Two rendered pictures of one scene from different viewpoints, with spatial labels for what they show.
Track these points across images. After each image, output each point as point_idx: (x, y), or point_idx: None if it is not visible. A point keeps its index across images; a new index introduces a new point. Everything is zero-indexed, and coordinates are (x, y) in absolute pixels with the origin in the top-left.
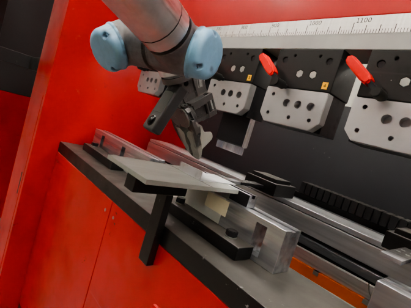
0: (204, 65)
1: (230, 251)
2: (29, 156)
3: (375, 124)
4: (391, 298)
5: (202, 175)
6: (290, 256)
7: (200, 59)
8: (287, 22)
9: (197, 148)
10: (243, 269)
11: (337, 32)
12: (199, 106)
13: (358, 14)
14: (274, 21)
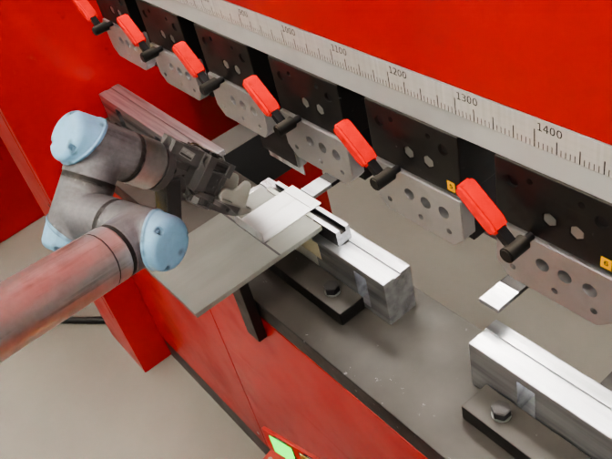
0: (170, 263)
1: (335, 316)
2: (41, 185)
3: (402, 197)
4: (483, 359)
5: (269, 217)
6: (410, 293)
7: (162, 268)
8: (255, 15)
9: (237, 215)
10: (352, 336)
11: (318, 56)
12: (207, 183)
13: (329, 37)
14: (238, 4)
